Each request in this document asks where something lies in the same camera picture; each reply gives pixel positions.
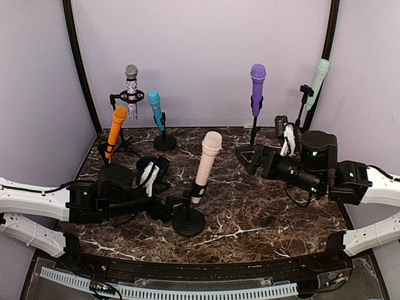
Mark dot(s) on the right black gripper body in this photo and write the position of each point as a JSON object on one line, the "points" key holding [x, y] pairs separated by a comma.
{"points": [[279, 172]]}

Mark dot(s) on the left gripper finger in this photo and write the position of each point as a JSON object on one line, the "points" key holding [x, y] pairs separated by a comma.
{"points": [[172, 201], [171, 211]]}

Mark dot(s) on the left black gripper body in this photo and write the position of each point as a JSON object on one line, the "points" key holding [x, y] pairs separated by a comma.
{"points": [[157, 212]]}

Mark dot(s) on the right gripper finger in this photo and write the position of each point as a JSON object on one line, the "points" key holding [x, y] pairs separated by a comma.
{"points": [[251, 160], [250, 151]]}

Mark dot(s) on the black round-base stand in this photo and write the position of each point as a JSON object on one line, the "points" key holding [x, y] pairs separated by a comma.
{"points": [[164, 141], [106, 162], [307, 91], [254, 131], [187, 221]]}

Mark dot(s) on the pale pink microphone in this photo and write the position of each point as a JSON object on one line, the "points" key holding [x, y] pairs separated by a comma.
{"points": [[211, 145]]}

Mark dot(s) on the purple microphone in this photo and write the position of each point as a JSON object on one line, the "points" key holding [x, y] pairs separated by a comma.
{"points": [[258, 75]]}

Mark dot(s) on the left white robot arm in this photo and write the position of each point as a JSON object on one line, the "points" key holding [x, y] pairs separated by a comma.
{"points": [[79, 202]]}

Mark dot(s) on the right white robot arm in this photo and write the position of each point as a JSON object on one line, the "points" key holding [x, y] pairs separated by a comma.
{"points": [[318, 172]]}

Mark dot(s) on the black round-base stand, orange mic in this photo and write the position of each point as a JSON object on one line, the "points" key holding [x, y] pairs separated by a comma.
{"points": [[106, 162]]}

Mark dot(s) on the black round-base stand, teal mic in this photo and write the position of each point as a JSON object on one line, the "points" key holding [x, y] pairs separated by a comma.
{"points": [[164, 141]]}

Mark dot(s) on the black round-base stand, mint mic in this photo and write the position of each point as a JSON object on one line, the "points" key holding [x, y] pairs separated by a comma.
{"points": [[307, 91]]}

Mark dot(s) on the orange microphone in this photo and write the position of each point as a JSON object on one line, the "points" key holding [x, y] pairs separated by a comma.
{"points": [[118, 118]]}

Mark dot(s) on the teal blue microphone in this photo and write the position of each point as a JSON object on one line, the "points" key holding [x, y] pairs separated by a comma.
{"points": [[154, 100]]}

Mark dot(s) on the mint green microphone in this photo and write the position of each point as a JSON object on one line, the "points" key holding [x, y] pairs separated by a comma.
{"points": [[321, 71]]}

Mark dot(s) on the silver glitter microphone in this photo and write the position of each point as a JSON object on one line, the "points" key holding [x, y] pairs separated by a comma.
{"points": [[131, 72]]}

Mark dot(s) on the dark blue mug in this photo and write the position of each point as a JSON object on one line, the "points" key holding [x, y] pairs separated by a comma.
{"points": [[161, 162]]}

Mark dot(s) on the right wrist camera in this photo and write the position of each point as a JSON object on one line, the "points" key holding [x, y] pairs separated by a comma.
{"points": [[285, 131]]}

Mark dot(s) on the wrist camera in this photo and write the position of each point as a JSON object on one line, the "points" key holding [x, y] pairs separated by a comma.
{"points": [[285, 131], [151, 182]]}

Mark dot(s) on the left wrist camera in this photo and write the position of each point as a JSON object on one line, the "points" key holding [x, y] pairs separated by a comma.
{"points": [[151, 182]]}

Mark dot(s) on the white slotted cable duct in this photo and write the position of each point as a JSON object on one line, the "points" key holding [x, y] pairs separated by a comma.
{"points": [[158, 289]]}

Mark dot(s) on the black front rail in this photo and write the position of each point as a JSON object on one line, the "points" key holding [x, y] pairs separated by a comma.
{"points": [[300, 269]]}

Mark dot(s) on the right black corner post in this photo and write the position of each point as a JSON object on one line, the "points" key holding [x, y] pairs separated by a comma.
{"points": [[326, 52]]}

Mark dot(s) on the black corner post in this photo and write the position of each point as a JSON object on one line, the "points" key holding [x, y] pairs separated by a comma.
{"points": [[79, 65], [326, 52]]}

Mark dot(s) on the left black corner post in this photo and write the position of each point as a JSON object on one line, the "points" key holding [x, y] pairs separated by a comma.
{"points": [[79, 65]]}

